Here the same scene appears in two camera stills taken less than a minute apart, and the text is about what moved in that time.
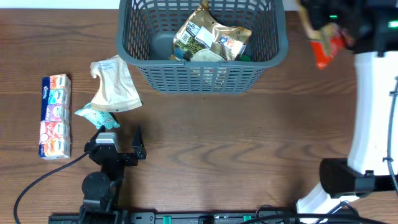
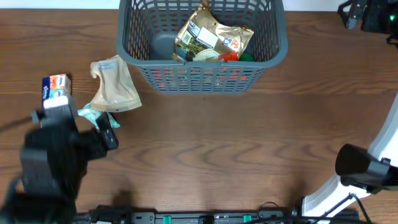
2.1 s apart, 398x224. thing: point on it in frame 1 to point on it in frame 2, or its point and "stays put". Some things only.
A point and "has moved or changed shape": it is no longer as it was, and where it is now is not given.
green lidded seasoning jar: (245, 58) stays put
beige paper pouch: (117, 91) stays put
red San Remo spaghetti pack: (324, 52) to (203, 78)
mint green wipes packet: (98, 118) stays put
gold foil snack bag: (202, 38) has moved or changed shape
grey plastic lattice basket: (144, 39) stays put
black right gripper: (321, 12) to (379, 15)
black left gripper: (131, 160) to (102, 141)
